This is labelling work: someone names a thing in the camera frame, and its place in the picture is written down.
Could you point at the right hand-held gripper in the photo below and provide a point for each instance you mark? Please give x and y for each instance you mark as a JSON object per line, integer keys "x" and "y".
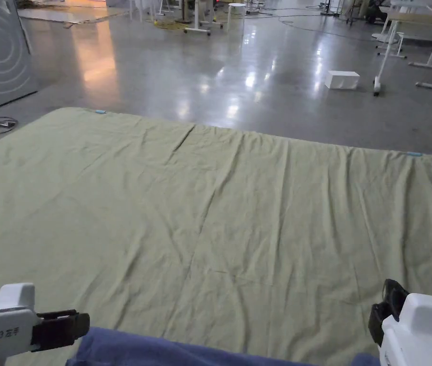
{"x": 417, "y": 331}

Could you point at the dark blue garment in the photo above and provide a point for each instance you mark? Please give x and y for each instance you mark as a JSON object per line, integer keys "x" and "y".
{"x": 170, "y": 352}

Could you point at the white box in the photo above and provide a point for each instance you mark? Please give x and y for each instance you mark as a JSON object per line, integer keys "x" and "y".
{"x": 341, "y": 80}

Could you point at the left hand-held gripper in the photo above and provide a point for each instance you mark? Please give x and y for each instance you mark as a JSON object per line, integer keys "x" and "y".
{"x": 2, "y": 328}

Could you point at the bed with pale green sheet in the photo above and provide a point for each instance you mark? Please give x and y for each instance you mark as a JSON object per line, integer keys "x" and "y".
{"x": 208, "y": 213}

